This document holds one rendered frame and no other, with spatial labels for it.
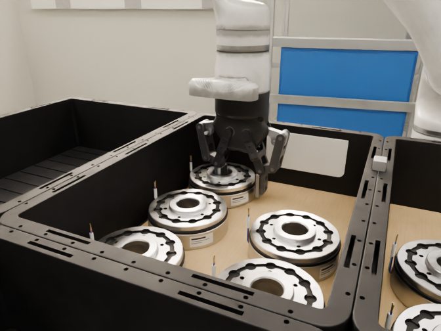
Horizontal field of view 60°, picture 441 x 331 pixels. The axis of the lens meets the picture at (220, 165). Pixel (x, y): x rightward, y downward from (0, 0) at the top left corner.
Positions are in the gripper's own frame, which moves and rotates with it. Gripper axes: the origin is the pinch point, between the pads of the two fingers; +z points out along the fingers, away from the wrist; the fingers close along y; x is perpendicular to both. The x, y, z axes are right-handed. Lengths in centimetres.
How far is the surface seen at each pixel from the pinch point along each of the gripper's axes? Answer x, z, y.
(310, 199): -4.0, 2.5, -9.9
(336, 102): -173, 25, 15
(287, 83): -170, 16, 44
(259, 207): 1.6, 2.5, -3.7
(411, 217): -5.0, 2.6, -23.8
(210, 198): 7.2, -0.4, 1.4
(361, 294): 26.5, -7.3, -19.9
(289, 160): -7.6, -1.8, -5.3
